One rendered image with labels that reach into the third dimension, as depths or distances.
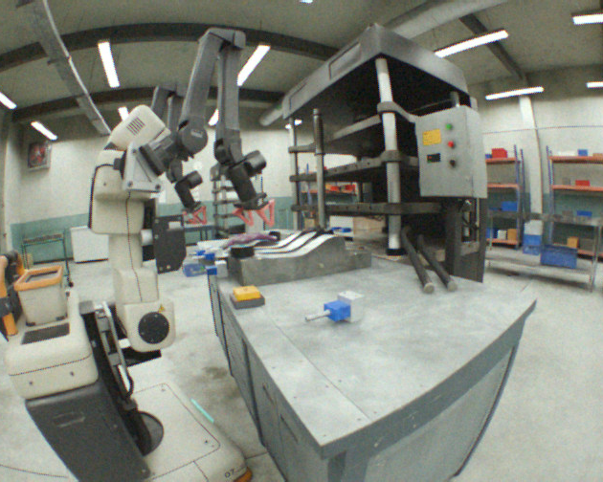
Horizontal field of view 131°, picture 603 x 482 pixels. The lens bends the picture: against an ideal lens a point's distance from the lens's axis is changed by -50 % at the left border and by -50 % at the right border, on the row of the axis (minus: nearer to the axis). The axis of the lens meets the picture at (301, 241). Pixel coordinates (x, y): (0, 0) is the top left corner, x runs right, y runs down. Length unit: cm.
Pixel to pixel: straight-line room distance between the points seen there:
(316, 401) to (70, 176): 862
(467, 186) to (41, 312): 150
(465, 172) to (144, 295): 124
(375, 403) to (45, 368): 64
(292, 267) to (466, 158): 83
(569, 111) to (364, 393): 718
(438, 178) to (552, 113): 623
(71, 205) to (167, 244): 792
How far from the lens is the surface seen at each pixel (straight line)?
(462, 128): 123
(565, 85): 751
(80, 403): 73
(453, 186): 123
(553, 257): 412
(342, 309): 56
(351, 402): 38
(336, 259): 97
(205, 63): 83
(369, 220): 174
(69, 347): 67
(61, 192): 880
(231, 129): 78
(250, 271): 85
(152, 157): 64
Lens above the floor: 105
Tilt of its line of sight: 8 degrees down
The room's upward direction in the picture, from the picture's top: 3 degrees counter-clockwise
